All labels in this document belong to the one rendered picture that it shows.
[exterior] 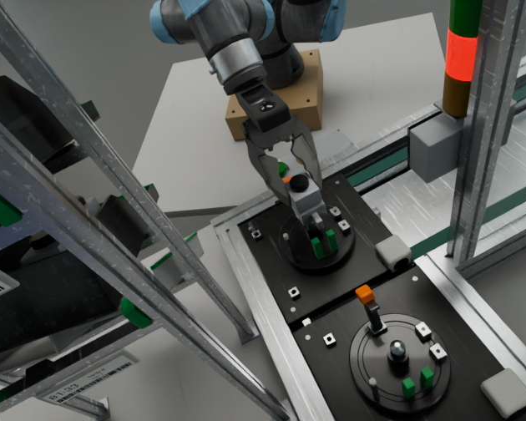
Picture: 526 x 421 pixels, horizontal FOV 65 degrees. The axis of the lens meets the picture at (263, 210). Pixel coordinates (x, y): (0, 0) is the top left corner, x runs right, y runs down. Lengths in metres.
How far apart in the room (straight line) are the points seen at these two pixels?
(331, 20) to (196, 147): 0.51
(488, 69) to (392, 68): 0.84
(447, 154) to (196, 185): 0.72
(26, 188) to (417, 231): 0.70
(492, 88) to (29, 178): 0.41
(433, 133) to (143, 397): 0.70
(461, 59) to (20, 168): 0.41
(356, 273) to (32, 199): 0.57
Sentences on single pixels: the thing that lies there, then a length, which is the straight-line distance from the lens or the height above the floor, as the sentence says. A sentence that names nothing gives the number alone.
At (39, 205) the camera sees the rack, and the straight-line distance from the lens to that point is 0.27.
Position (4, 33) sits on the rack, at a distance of 0.40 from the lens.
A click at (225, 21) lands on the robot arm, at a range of 0.66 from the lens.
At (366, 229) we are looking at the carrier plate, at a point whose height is 0.97.
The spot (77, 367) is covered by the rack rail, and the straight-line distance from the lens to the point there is 0.42.
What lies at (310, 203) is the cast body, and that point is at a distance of 0.65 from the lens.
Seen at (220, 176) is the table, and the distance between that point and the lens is 1.11.
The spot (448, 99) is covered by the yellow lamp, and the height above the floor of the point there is 1.28.
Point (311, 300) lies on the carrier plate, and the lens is 0.72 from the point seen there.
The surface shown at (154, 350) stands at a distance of 0.93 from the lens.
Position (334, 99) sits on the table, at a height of 0.86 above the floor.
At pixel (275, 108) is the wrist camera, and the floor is 1.28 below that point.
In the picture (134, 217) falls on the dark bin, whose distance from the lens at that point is 0.53.
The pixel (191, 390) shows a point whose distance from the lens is 0.86.
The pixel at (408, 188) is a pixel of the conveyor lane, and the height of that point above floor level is 0.92.
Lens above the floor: 1.62
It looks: 50 degrees down
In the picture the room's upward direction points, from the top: 25 degrees counter-clockwise
